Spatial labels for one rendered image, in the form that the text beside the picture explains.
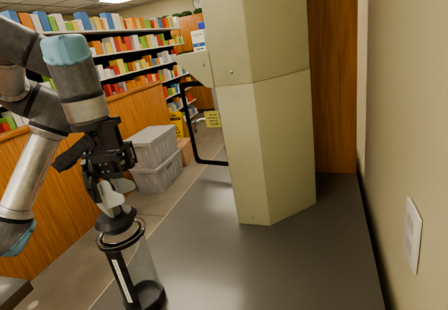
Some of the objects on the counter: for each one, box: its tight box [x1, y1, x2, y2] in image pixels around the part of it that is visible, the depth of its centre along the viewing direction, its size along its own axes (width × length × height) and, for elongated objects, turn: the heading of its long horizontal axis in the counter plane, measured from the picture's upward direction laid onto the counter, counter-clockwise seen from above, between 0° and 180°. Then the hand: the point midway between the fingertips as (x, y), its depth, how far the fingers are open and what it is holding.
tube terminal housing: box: [196, 0, 317, 226], centre depth 89 cm, size 25×32×77 cm
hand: (112, 207), depth 60 cm, fingers closed on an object, 3 cm apart
